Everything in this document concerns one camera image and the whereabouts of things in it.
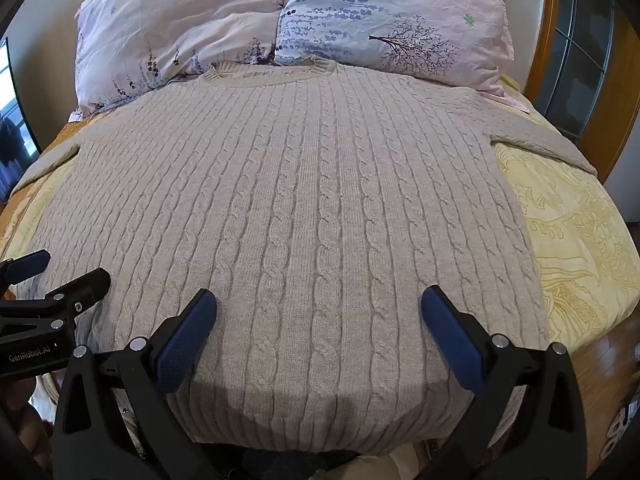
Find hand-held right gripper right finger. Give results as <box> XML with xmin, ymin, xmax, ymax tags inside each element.
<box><xmin>421</xmin><ymin>285</ymin><xmax>589</xmax><ymax>480</ymax></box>

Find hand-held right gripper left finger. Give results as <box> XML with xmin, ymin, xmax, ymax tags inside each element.
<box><xmin>52</xmin><ymin>288</ymin><xmax>218</xmax><ymax>480</ymax></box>

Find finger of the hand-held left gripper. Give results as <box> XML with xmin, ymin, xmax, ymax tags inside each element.
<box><xmin>46</xmin><ymin>267</ymin><xmax>112</xmax><ymax>322</ymax></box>
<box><xmin>0</xmin><ymin>249</ymin><xmax>52</xmax><ymax>297</ymax></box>

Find beige cable-knit sweater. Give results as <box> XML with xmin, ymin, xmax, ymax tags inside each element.
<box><xmin>10</xmin><ymin>57</ymin><xmax>598</xmax><ymax>456</ymax></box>

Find person's left forearm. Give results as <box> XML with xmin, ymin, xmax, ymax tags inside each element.
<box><xmin>12</xmin><ymin>377</ymin><xmax>55</xmax><ymax>480</ymax></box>

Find dark flat screen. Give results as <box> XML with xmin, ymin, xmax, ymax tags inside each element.
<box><xmin>0</xmin><ymin>37</ymin><xmax>42</xmax><ymax>203</ymax></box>

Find yellow patterned bed sheet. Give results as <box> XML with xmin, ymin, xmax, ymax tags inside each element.
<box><xmin>0</xmin><ymin>72</ymin><xmax>640</xmax><ymax>361</ymax></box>

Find blue and pink floral pillow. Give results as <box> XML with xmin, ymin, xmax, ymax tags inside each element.
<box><xmin>272</xmin><ymin>0</ymin><xmax>533</xmax><ymax>111</ymax></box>

